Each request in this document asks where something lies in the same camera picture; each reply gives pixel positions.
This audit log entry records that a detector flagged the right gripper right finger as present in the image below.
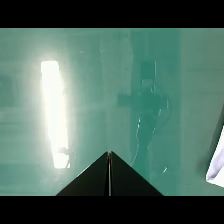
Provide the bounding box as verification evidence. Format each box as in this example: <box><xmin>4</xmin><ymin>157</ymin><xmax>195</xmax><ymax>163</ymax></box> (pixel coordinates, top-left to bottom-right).
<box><xmin>110</xmin><ymin>150</ymin><xmax>164</xmax><ymax>197</ymax></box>

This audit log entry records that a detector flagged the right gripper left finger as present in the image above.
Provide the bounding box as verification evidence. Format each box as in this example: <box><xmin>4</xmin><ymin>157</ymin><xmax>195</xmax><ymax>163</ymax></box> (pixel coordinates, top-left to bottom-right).
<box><xmin>55</xmin><ymin>151</ymin><xmax>110</xmax><ymax>197</ymax></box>

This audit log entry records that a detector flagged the white garment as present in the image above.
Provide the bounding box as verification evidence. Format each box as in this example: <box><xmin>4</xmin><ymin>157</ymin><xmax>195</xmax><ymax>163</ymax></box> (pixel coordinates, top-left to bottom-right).
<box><xmin>205</xmin><ymin>128</ymin><xmax>224</xmax><ymax>188</ymax></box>

